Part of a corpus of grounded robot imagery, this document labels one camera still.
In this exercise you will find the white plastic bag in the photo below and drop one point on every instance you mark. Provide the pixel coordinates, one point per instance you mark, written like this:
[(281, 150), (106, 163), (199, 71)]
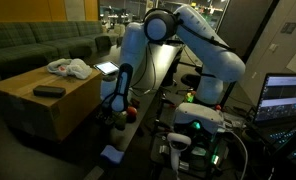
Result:
[(79, 69)]

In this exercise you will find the open laptop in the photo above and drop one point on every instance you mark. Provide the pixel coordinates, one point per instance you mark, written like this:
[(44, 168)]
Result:
[(275, 114)]

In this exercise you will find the white cloth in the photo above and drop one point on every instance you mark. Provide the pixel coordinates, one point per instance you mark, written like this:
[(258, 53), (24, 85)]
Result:
[(58, 67)]

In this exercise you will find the white VR controller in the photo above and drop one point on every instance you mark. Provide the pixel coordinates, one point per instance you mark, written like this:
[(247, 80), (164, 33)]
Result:
[(178, 143)]

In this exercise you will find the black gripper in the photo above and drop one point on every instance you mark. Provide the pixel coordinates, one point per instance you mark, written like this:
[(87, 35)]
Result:
[(106, 117)]

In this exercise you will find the green cloth wedge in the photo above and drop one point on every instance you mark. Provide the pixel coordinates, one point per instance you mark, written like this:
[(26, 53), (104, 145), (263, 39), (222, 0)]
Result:
[(120, 121)]

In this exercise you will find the white tablet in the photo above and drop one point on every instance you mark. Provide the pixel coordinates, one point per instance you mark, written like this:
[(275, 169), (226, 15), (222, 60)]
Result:
[(106, 67)]

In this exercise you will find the green plaid sofa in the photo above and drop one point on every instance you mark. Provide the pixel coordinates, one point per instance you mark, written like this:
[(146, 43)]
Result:
[(54, 40)]

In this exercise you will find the blue sponge block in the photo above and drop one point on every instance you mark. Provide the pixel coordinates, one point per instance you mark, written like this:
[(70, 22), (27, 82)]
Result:
[(112, 154)]

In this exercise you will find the cardboard box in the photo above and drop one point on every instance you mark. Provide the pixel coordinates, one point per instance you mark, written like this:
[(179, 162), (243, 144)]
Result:
[(50, 118)]

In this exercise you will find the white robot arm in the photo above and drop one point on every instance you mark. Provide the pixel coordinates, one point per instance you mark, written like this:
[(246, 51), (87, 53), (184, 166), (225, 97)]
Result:
[(219, 61)]

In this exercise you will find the black rectangular case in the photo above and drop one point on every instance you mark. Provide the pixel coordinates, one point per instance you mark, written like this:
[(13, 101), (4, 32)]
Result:
[(49, 91)]

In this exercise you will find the red apple toy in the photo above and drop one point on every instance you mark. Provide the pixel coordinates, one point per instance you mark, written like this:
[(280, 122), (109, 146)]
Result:
[(132, 112)]

